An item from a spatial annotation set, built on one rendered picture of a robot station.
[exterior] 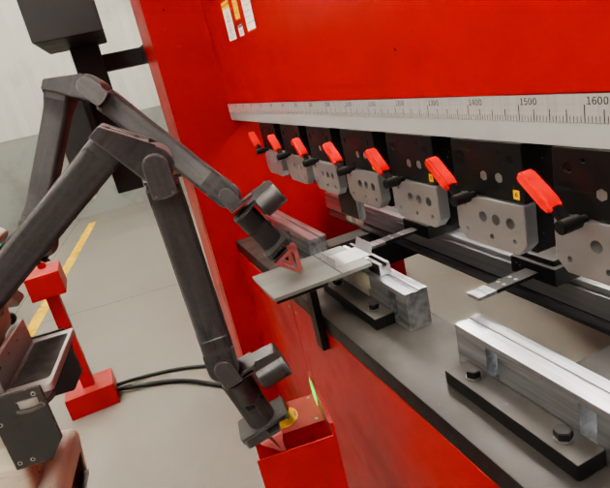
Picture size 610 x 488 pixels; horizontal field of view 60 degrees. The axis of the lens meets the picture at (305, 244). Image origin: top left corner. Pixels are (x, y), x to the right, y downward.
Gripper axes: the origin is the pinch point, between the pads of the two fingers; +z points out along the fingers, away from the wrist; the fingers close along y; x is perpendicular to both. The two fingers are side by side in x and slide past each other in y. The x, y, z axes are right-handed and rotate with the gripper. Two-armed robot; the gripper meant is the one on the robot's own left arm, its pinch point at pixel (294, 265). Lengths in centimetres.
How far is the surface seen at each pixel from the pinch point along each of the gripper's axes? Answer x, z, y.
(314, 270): -2.6, 4.8, -0.3
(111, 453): 115, 56, 112
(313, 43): -37, -37, -3
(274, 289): 7.8, -1.0, -3.2
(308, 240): -10.5, 13.3, 32.0
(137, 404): 102, 63, 146
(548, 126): -30, -22, -68
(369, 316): -3.4, 16.0, -15.1
